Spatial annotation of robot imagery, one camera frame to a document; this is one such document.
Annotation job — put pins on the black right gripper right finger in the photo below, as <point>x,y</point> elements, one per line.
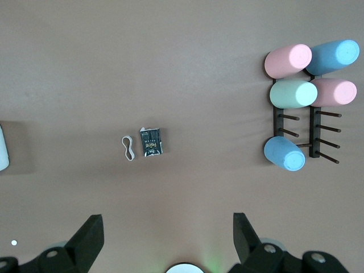
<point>247,244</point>

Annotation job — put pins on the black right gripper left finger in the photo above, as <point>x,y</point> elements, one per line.
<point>85,241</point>

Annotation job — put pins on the white rubber band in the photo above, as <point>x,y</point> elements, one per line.
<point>123,141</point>

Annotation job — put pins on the black snack wrapper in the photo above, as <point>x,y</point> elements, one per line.
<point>150,142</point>

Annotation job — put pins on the small white lidded bin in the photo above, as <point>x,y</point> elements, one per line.
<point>3,148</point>

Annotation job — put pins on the small white dot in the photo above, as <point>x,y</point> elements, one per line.
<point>14,242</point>

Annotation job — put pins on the blue cup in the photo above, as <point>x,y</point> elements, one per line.
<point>284,153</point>
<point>332,57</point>

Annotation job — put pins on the dark wooden cup rack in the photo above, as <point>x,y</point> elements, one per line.
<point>277,125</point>

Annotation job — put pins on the mint green cup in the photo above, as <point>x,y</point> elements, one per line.
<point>293,94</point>

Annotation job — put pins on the pink cup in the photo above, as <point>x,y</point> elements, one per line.
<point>335,92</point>
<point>287,61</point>

